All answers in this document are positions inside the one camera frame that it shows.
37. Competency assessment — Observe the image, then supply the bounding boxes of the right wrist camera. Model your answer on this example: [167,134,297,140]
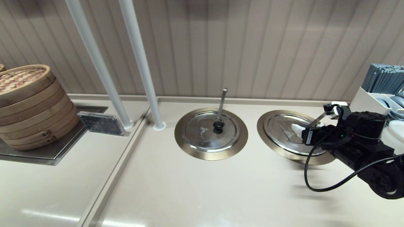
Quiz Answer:
[324,103,351,121]

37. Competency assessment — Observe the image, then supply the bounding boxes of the white ceramic jar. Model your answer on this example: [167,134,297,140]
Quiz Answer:
[380,120,404,155]

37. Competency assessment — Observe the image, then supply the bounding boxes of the grey chopsticks bundle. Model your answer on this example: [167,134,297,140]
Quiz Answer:
[361,63,404,94]

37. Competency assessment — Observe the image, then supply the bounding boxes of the clear acrylic sign holder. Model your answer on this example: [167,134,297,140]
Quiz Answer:
[77,111,125,137]

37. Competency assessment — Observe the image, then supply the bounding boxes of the white utensil holder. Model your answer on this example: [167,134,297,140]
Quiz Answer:
[349,87,404,117]

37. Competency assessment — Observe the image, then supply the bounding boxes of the steel ladle handle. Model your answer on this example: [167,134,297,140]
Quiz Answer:
[309,110,330,129]
[217,88,228,122]

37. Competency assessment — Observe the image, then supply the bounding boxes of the stacked bamboo steamer baskets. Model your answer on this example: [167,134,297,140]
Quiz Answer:
[0,64,80,151]

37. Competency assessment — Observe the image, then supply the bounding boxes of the black cable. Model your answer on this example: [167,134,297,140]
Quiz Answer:
[305,136,404,192]

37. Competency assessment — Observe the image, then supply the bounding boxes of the steel pot lid black knob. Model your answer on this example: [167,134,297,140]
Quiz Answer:
[263,113,329,156]
[182,110,241,153]

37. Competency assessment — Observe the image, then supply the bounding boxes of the white metal pole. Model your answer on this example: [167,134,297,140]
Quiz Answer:
[65,0,134,130]
[119,0,167,131]

